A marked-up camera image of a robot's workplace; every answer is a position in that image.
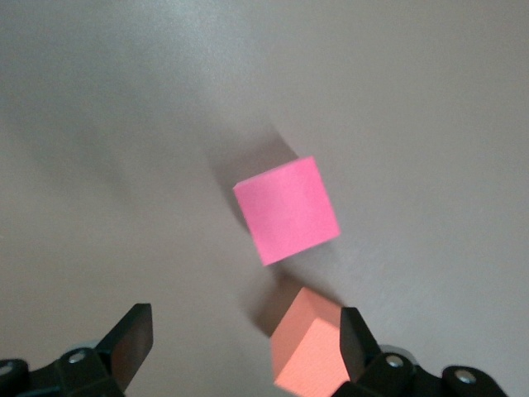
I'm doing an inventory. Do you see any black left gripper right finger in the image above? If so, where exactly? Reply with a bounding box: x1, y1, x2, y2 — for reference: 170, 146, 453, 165
336, 306, 508, 397

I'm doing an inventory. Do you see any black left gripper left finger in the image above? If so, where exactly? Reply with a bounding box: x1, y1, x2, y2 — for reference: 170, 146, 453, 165
0, 304, 155, 397

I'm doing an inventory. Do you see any orange foam cube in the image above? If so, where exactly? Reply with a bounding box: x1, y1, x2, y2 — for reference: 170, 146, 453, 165
270, 287, 352, 394

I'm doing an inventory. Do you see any red foam cube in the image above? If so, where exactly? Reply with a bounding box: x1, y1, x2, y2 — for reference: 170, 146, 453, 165
232, 155, 341, 266

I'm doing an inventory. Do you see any brown table cover sheet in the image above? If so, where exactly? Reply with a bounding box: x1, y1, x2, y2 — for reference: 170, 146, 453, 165
0, 0, 529, 397

